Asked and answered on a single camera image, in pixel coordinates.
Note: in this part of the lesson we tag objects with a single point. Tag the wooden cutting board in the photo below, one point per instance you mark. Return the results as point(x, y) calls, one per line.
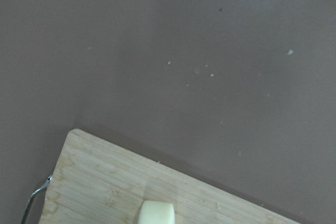
point(95, 181)

